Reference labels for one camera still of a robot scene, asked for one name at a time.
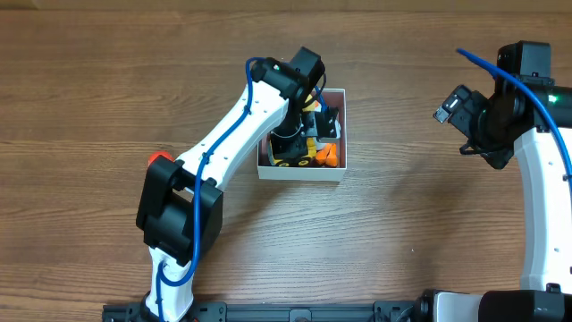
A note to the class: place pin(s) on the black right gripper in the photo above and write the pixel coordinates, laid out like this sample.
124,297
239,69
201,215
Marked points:
472,146

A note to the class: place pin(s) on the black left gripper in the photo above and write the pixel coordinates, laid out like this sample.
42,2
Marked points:
294,146

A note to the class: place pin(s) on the white yellow plush duck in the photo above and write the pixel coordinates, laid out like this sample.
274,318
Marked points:
326,153

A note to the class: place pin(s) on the yellow blue toy excavator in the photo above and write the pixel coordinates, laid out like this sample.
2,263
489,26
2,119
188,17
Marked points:
296,152

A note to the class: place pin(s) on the red silver toy ball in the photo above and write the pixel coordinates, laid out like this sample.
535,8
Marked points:
159,154

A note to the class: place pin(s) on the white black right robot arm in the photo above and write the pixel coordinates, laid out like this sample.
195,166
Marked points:
528,117

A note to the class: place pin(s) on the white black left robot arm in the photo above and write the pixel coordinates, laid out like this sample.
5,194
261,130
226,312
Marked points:
181,206

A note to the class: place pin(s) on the white cardboard box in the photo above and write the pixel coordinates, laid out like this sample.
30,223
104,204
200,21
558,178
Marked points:
332,97

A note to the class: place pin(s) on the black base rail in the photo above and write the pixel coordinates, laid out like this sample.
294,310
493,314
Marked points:
378,311

